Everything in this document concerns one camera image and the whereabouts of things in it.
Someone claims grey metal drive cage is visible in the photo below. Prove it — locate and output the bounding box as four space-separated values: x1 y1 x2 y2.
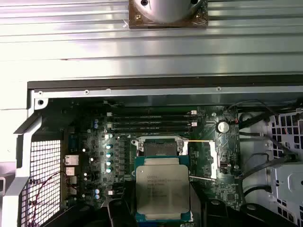
238 104 303 227

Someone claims green motherboard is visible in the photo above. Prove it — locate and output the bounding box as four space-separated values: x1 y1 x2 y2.
62 98 240 213

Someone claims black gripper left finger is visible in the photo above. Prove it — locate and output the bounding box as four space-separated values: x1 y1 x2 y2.
44 183 137 227

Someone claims thick black cable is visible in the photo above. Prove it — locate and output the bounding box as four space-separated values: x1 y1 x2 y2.
239 151 300 184

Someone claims CPU socket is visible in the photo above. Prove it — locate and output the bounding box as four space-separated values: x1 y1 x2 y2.
131 135 190 158

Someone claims silver-topped green CPU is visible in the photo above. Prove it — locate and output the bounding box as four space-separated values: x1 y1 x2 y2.
134 156 190 224

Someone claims round coin cell battery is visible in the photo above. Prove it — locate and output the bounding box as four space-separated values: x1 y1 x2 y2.
217 121 229 133

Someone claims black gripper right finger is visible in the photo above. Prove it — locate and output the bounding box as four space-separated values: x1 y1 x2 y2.
188 182 298 227

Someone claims brown base plate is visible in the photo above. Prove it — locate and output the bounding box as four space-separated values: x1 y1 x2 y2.
128 0 209 29

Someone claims silver rear port block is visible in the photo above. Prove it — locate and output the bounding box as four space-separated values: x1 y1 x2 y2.
65 166 79 177
63 155 80 166

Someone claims open PC case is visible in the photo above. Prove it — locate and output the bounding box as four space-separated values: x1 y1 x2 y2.
13 80 303 227

